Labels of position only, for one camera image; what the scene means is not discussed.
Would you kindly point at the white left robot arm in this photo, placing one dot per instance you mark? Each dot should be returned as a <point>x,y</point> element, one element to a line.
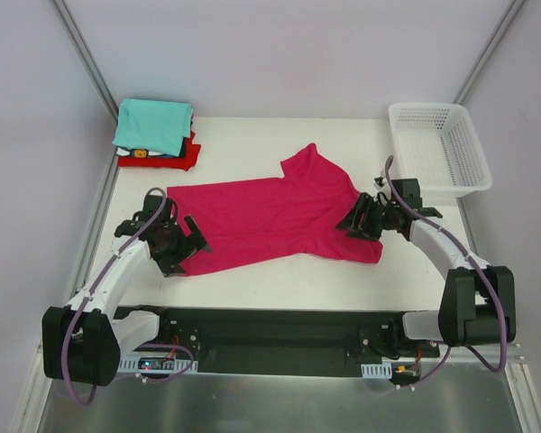
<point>84,341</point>

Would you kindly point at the crimson pink t shirt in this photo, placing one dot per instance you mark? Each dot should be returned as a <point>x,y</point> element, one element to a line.
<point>252,221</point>

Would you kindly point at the folded dark printed t shirt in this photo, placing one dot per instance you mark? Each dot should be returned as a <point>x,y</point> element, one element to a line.
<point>144,157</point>

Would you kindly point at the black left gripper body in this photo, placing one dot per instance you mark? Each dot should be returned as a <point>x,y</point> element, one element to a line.
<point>187,244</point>

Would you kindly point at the folded teal t shirt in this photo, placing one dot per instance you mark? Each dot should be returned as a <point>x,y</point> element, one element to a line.
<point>156,126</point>

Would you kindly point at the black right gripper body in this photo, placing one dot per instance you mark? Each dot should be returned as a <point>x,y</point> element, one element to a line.
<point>362,219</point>

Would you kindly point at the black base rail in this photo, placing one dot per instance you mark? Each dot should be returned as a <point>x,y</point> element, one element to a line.
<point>281,342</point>

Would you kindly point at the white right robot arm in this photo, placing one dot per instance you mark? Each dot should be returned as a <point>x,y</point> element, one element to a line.
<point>478,304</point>

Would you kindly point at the white plastic basket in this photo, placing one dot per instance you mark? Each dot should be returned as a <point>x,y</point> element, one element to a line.
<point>436,144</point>

